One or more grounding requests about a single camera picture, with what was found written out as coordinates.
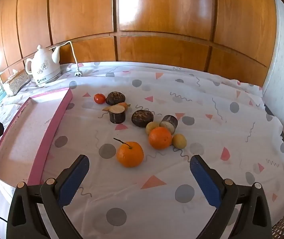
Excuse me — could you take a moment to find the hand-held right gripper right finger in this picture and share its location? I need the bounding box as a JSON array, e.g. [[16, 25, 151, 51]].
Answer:
[[190, 154, 273, 239]]

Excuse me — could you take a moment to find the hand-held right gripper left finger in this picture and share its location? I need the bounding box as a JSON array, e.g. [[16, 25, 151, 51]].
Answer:
[[6, 154, 90, 239]]

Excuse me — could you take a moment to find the pink shallow tray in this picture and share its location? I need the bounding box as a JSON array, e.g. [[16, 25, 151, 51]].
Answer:
[[0, 88, 74, 186]]

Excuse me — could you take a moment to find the stemless orange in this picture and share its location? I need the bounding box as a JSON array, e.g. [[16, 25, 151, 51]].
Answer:
[[148, 126, 173, 150]]

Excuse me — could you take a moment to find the orange with stem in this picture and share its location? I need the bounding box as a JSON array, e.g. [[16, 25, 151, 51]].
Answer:
[[114, 137, 144, 168]]

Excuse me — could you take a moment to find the dark brown taro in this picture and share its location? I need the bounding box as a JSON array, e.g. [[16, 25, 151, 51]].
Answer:
[[131, 110, 154, 128], [105, 91, 126, 106]]

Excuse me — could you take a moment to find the orange carrot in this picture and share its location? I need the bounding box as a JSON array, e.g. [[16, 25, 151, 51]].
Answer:
[[102, 102, 131, 112]]

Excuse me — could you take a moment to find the silver embossed tissue box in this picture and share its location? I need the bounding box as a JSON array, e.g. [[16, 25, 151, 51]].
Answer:
[[3, 68, 31, 96]]

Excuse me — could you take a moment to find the white patterned tablecloth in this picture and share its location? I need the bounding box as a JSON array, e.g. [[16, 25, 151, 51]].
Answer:
[[0, 61, 284, 239]]

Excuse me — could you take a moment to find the white ceramic electric kettle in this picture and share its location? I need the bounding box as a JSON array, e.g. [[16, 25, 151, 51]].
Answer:
[[25, 44, 62, 87]]

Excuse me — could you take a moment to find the white power cord with plug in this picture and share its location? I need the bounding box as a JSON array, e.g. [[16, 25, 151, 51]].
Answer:
[[48, 40, 83, 78]]

